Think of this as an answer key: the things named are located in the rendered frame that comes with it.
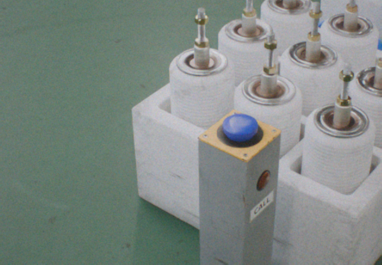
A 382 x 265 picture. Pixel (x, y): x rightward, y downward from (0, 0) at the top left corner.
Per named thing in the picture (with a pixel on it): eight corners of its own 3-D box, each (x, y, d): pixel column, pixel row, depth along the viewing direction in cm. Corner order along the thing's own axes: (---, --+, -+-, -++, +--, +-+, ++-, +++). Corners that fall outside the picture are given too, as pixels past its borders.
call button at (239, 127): (264, 135, 89) (264, 120, 87) (243, 152, 86) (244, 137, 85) (236, 122, 91) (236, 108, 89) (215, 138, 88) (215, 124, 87)
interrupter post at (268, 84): (276, 87, 107) (277, 67, 106) (277, 96, 106) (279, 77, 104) (259, 87, 108) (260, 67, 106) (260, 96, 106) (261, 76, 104)
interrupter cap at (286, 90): (293, 77, 109) (293, 73, 109) (298, 108, 103) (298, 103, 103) (240, 77, 110) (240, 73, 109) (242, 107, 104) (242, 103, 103)
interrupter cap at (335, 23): (378, 23, 122) (379, 19, 122) (364, 43, 117) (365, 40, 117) (336, 12, 125) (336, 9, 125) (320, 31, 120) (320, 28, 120)
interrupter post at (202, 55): (213, 65, 112) (213, 46, 110) (199, 70, 111) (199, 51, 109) (204, 58, 114) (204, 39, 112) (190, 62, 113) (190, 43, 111)
